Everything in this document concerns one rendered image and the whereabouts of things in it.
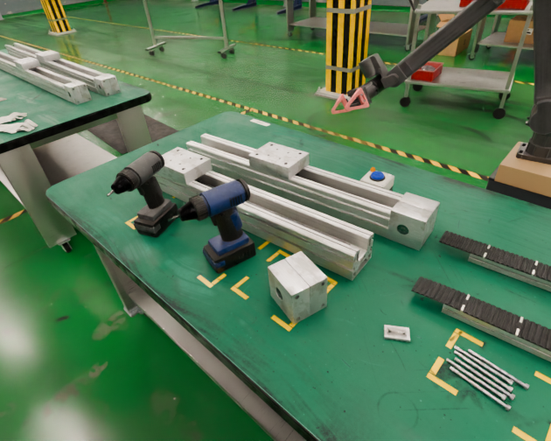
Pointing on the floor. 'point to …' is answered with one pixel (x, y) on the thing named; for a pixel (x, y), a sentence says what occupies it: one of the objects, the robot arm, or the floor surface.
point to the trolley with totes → (502, 80)
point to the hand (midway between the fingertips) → (340, 109)
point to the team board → (190, 37)
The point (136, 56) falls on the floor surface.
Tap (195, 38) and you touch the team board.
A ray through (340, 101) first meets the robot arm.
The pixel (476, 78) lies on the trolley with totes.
